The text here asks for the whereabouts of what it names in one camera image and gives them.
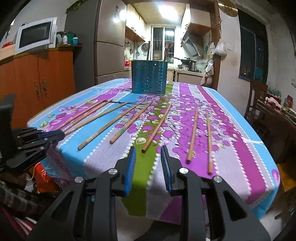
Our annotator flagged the wooden chopstick eight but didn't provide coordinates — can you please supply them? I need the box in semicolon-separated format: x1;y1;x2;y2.
164;43;174;62

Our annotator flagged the kitchen window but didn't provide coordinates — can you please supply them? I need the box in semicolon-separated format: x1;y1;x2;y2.
152;27;175;64

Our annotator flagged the wooden chopstick seven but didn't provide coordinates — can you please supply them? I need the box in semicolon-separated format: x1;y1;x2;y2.
142;103;172;153

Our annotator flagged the wooden chopstick four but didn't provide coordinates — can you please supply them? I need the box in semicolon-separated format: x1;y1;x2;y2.
65;102;128;136

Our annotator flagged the wooden chopstick nine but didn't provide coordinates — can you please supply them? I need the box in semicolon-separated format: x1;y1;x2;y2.
186;109;198;163

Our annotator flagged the wooden chopstick six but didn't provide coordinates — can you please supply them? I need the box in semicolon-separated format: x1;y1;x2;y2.
109;101;153;144

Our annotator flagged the wooden chopstick two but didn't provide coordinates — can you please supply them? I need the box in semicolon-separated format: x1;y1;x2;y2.
56;99;106;130

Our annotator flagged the wooden chopstick five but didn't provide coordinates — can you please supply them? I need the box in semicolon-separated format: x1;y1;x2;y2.
77;102;142;151

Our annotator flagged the wooden chopstick ten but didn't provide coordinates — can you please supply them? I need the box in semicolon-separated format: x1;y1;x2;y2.
206;112;213;175

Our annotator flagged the colourful floral tablecloth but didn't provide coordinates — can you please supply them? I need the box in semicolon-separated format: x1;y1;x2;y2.
28;79;280;223

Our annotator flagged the wooden chopstick three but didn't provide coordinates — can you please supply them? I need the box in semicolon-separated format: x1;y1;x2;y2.
60;99;113;132

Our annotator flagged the orange wooden cabinet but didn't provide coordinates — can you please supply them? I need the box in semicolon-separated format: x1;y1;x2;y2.
1;45;82;128

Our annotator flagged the blue perforated utensil holder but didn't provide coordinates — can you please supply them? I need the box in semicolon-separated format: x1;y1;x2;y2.
132;60;168;95

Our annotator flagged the white bottle on cabinet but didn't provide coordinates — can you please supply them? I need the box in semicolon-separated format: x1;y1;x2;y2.
62;35;68;45

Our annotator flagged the steel kettle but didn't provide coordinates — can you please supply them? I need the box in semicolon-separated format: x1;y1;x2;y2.
188;60;197;72

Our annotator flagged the white microwave oven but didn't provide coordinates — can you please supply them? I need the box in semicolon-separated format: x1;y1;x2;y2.
15;17;57;55

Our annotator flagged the black wok on stove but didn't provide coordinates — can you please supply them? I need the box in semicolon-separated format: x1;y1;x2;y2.
174;57;191;65

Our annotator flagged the dark wooden chair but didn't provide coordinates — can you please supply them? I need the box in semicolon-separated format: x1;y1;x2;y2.
244;79;268;125

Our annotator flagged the dark wooden side table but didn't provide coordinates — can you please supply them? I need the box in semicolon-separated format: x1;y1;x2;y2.
256;99;295;163

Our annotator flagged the steel range hood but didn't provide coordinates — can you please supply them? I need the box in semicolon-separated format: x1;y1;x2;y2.
182;33;203;58

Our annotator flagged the grey three-door refrigerator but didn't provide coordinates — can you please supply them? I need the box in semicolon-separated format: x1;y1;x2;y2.
65;0;127;91

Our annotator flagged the white hanging plastic bag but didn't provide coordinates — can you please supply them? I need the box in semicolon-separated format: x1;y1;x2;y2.
214;39;227;57

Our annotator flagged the dark room window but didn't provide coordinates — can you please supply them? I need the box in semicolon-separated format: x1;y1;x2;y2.
238;10;268;84

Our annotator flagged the brass round wall plate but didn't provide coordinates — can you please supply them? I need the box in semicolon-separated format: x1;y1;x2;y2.
218;0;238;17

